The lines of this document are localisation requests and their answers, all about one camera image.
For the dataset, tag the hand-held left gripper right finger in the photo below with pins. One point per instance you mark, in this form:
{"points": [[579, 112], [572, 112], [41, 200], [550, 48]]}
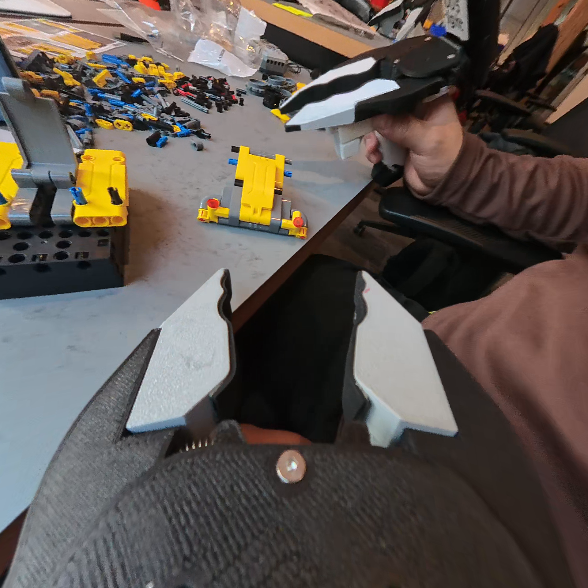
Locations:
{"points": [[399, 372]]}

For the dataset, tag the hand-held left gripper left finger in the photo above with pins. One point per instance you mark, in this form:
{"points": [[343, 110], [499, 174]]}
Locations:
{"points": [[188, 363]]}

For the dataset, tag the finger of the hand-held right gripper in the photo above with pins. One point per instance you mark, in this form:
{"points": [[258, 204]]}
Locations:
{"points": [[340, 73], [340, 108]]}

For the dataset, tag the yellow panel vehicle assembly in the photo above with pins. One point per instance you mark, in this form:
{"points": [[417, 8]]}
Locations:
{"points": [[257, 183]]}

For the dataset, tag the person's right forearm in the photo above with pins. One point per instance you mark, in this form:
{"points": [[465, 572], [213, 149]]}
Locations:
{"points": [[514, 193]]}

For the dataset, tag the long wooden-edged desk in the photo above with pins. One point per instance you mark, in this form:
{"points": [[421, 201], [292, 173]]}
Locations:
{"points": [[312, 32]]}

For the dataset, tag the grey desk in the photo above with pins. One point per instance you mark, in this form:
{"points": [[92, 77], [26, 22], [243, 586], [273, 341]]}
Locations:
{"points": [[160, 275]]}

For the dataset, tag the person's right hand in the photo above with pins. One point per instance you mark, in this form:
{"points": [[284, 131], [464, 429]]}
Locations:
{"points": [[432, 138]]}

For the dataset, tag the blue storage bins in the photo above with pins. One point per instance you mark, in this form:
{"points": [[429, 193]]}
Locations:
{"points": [[437, 30]]}

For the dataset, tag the yellow wedge panel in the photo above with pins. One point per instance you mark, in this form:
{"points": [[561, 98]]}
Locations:
{"points": [[281, 115]]}

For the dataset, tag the black and white tool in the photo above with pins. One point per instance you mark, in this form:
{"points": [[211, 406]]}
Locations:
{"points": [[395, 13]]}

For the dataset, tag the wheeled yellow black chassis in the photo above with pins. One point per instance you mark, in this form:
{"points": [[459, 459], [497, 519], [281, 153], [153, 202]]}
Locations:
{"points": [[275, 89]]}

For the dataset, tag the grey motor block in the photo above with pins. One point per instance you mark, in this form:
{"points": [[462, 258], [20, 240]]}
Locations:
{"points": [[274, 62]]}

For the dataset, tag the white paper slip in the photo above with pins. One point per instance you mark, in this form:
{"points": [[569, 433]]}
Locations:
{"points": [[220, 59]]}

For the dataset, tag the black pin connector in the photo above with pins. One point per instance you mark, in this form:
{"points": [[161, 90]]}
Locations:
{"points": [[201, 134]]}

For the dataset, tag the small grey pin piece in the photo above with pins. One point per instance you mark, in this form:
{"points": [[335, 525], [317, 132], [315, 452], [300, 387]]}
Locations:
{"points": [[198, 146]]}

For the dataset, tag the clear plastic bag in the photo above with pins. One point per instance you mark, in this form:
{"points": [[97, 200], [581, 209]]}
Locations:
{"points": [[183, 23]]}

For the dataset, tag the black and blue connector piece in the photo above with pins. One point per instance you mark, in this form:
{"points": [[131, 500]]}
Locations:
{"points": [[156, 139]]}

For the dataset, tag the black base yellow panel assembly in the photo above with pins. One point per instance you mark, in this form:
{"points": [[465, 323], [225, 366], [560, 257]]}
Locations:
{"points": [[101, 188]]}

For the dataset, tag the pile of small building pieces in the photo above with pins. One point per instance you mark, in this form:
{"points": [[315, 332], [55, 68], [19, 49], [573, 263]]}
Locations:
{"points": [[128, 87]]}

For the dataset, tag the yellow black sticker sheet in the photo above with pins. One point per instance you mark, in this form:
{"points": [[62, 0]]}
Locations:
{"points": [[59, 39]]}

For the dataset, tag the white flat device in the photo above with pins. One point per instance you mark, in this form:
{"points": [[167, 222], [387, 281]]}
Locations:
{"points": [[32, 7]]}

